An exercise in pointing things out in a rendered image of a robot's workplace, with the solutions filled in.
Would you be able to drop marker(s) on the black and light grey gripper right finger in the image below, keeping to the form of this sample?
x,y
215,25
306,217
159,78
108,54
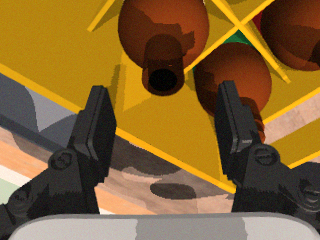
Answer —
x,y
261,180

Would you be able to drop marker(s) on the yellow wooden crate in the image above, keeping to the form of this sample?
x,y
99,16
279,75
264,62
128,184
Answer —
x,y
61,48

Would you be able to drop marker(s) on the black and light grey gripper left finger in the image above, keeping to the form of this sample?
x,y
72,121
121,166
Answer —
x,y
85,161

